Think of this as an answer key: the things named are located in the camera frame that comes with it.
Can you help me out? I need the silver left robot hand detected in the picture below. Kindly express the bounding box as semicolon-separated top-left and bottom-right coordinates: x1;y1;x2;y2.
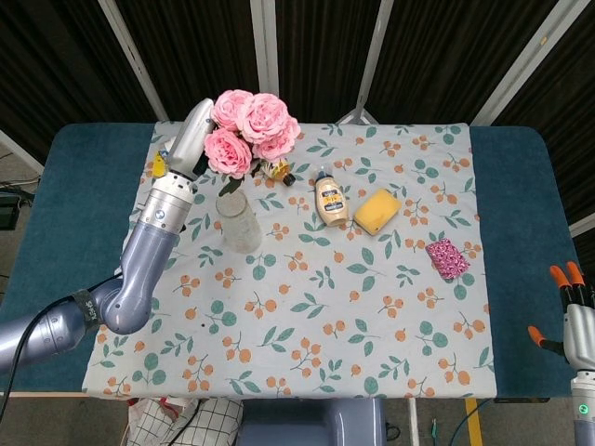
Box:
162;98;218;181

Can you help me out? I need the pink artificial rose bouquet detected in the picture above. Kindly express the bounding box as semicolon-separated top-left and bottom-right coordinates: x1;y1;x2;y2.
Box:
203;89;302;197

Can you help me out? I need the black strap on arm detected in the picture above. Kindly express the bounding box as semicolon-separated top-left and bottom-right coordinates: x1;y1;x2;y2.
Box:
69;288;102;332

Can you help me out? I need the yellow sponge with green pad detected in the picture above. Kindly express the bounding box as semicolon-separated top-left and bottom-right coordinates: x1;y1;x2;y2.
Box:
352;187;403;237

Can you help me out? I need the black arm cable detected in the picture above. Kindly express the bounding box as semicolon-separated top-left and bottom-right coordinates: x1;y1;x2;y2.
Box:
0;273;122;419

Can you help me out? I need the pink patterned packet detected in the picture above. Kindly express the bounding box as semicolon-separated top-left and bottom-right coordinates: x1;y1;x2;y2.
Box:
425;237;470;281

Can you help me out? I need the textured clear glass vase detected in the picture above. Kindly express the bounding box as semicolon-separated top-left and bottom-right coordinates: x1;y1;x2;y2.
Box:
216;190;264;255

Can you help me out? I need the dark pleated curtain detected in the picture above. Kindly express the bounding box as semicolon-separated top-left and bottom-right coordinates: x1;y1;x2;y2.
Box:
0;0;595;224

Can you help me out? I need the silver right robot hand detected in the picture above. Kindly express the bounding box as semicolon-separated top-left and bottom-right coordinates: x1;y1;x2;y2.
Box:
527;260;595;372

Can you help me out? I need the orange juice bottle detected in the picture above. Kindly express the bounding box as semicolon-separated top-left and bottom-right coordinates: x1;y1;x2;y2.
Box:
260;157;297;188

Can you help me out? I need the fruit and leaf print tablecloth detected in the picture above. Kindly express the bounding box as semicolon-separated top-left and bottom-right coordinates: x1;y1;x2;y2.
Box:
81;121;499;400

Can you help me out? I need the teal blue table cover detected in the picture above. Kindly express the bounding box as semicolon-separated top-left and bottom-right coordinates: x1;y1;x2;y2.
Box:
0;123;580;401

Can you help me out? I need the white black checkered bag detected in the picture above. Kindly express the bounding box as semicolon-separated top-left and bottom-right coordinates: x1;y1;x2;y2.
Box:
127;395;245;446

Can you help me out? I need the cream mayonnaise squeeze bottle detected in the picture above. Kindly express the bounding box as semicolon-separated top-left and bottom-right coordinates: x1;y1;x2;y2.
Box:
314;165;350;229

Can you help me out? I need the white metal frame post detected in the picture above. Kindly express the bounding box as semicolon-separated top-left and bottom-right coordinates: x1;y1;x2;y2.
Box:
469;0;566;126
337;0;396;125
249;0;280;97
97;0;169;123

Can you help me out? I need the blue-grey robot torso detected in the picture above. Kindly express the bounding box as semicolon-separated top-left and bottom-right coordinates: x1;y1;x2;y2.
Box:
239;398;387;446

